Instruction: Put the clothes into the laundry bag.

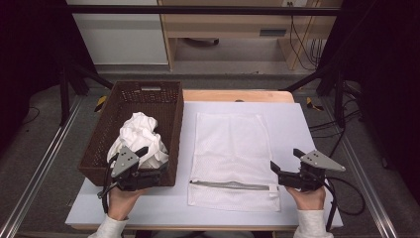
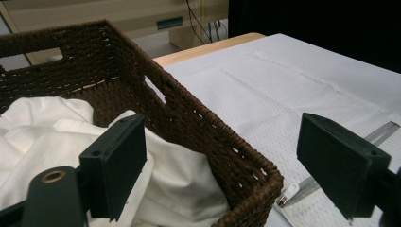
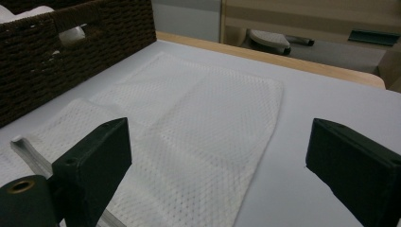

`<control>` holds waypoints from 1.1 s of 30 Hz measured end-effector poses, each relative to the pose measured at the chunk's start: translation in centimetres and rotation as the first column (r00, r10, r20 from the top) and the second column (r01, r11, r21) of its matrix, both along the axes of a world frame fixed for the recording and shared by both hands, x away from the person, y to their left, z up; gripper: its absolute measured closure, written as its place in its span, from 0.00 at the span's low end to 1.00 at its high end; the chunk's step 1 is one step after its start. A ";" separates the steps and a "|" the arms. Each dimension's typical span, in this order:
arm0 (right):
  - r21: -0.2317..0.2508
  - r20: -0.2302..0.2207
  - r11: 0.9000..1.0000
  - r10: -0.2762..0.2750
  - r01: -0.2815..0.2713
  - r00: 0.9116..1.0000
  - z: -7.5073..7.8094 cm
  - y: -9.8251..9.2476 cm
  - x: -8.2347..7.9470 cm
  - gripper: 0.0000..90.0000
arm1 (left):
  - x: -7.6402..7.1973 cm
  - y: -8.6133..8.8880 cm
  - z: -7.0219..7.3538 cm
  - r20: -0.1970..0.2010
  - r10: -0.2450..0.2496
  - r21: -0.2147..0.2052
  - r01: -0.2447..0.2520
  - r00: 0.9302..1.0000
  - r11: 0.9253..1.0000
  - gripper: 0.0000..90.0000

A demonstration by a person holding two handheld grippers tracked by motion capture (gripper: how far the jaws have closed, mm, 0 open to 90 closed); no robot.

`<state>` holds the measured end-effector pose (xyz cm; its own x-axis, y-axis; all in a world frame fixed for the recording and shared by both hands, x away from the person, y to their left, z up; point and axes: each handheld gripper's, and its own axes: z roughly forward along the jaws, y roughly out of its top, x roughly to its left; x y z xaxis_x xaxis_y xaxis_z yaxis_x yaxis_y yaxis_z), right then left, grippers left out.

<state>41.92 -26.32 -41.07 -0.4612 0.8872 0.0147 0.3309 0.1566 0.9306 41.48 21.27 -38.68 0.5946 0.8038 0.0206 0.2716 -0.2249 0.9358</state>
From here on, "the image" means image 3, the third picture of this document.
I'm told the brown woven basket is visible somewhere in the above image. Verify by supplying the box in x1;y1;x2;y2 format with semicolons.
0;0;158;129

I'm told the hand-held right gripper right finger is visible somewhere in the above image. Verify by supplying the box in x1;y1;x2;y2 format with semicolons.
305;117;401;227

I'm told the dark metal tube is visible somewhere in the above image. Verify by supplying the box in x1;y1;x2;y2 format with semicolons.
285;35;316;47

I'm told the white mesh laundry bag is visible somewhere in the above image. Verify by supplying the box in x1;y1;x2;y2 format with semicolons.
0;51;284;227

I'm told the dark green flat object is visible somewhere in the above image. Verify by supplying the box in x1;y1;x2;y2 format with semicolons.
347;28;401;47

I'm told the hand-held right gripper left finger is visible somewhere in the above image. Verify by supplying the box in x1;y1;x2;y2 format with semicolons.
51;116;132;227

